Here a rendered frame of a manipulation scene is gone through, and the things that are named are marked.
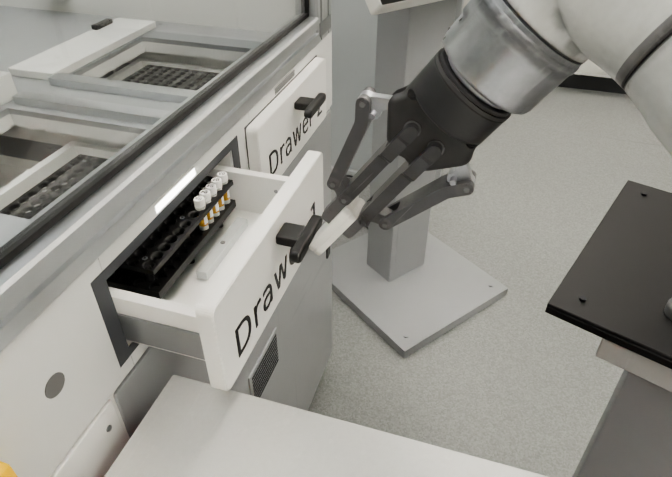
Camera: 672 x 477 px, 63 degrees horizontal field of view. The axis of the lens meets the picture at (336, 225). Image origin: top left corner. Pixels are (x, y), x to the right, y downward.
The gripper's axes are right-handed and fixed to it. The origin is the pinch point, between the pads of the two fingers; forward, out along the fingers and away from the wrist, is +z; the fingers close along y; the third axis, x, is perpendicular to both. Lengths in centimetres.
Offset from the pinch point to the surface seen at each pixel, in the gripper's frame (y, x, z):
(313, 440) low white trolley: -11.1, 13.2, 12.8
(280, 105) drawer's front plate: 13.1, -25.3, 9.4
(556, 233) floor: -89, -140, 51
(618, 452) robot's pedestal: -55, -11, 11
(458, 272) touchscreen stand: -60, -102, 67
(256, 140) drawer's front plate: 12.5, -17.0, 10.7
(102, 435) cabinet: 5.6, 19.4, 23.2
